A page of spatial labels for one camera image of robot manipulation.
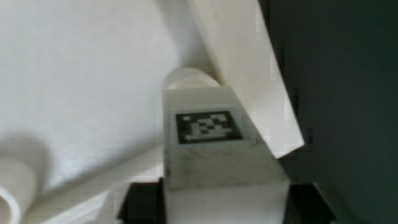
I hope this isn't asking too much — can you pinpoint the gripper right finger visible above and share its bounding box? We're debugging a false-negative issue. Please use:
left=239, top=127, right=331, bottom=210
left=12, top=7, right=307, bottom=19
left=282, top=183, right=335, bottom=224

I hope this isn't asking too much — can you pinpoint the white table leg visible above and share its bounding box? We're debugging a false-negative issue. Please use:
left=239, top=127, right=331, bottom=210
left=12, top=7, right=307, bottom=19
left=163, top=68, right=289, bottom=224

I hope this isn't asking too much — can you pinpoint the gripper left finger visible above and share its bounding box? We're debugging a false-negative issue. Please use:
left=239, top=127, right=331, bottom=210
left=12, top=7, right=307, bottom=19
left=116, top=182, right=166, bottom=224

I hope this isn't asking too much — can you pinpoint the white square tabletop part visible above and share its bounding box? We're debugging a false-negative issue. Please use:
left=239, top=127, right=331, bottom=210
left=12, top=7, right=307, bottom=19
left=0, top=0, right=303, bottom=224

